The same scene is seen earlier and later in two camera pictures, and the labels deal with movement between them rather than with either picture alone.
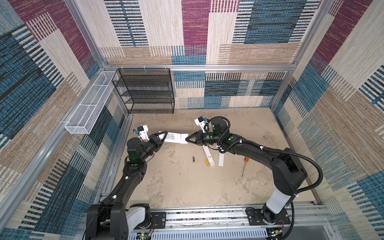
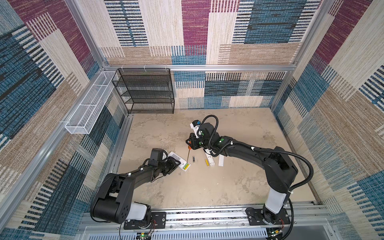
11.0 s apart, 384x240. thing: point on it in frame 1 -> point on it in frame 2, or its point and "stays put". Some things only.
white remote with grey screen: (176, 137) -> (180, 159)
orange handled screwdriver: (246, 159) -> (189, 148)
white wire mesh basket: (82, 119) stays put
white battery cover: (221, 159) stays put
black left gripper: (154, 140) -> (172, 164)
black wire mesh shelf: (145, 91) stays put
